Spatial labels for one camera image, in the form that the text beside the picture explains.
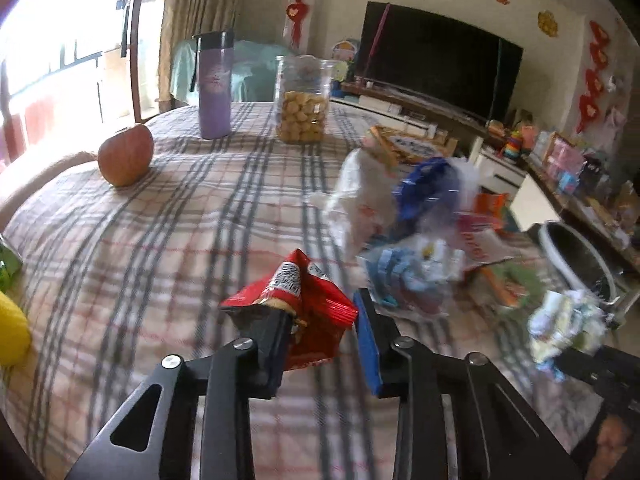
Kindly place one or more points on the cartoon house toy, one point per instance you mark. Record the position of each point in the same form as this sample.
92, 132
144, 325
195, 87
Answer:
345, 57

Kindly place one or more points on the beige curtain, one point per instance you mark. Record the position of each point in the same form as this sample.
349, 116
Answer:
200, 5

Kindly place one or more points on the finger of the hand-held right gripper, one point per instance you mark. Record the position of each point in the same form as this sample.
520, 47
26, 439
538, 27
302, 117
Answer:
605, 367

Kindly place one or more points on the red snack wrapper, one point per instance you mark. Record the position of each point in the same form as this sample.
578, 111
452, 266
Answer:
320, 305

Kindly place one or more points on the pink stick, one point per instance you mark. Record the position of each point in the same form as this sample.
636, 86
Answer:
376, 40

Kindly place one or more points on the green packet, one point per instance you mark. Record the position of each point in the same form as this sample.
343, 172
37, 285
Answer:
7, 265

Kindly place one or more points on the pink toy box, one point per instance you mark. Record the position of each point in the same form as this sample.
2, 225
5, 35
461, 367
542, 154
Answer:
565, 157

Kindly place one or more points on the orange and blue cracker box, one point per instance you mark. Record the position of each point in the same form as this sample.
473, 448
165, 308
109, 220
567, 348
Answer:
415, 145

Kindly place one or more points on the red apple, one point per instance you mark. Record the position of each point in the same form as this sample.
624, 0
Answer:
125, 155

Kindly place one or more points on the dark blue wrapper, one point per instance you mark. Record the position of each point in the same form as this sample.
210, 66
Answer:
430, 185

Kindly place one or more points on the white television cabinet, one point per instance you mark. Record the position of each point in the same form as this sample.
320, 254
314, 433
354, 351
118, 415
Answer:
495, 175

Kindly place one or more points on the yellow object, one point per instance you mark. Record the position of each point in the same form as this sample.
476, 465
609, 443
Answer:
12, 330

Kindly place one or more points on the clear bag of snacks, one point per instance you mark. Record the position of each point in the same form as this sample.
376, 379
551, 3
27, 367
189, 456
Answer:
362, 195

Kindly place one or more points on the clear jar of cookies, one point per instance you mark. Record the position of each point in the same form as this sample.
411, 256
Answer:
302, 110

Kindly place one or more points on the white trash bin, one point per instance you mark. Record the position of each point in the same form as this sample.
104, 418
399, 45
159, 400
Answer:
575, 255

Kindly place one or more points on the person's right hand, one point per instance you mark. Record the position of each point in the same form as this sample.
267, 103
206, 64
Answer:
614, 447

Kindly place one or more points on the black television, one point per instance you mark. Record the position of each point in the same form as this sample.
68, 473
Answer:
440, 60

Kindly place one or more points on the purple drink bottle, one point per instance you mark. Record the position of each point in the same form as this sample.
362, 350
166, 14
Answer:
214, 95

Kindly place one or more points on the teal covered furniture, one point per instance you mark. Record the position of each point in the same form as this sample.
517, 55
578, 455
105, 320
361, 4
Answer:
255, 70

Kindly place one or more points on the yellow wall sticker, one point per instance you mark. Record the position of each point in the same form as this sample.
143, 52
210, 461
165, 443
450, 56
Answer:
548, 23

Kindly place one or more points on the green and orange wrapper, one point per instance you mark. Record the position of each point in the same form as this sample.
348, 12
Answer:
515, 285

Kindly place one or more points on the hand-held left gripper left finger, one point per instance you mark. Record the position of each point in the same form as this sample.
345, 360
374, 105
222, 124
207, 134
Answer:
270, 355

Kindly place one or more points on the pale wrapper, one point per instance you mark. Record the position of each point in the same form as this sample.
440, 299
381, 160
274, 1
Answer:
565, 325

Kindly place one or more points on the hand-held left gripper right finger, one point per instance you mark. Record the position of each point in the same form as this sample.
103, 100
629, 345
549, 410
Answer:
367, 350

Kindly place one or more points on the cluttered wooden sideboard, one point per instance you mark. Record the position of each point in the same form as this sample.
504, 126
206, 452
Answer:
590, 200

